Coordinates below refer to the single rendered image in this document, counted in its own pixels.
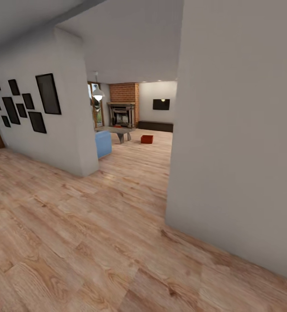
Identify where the storage box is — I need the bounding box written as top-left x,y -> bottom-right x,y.
141,135 -> 153,144

